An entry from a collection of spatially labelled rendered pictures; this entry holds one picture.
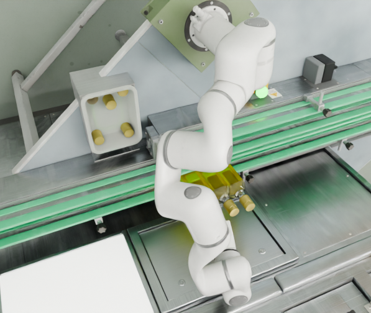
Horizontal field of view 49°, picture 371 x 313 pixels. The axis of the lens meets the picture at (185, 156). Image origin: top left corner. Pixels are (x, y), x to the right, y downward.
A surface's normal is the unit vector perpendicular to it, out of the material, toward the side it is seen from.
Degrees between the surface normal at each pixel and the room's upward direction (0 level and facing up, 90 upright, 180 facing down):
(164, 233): 90
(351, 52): 0
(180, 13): 1
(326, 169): 90
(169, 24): 1
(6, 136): 90
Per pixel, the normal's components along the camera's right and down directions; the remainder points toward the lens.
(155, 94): 0.40, 0.59
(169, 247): -0.02, -0.76
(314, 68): -0.92, 0.27
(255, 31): 0.15, -0.65
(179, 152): -0.58, 0.11
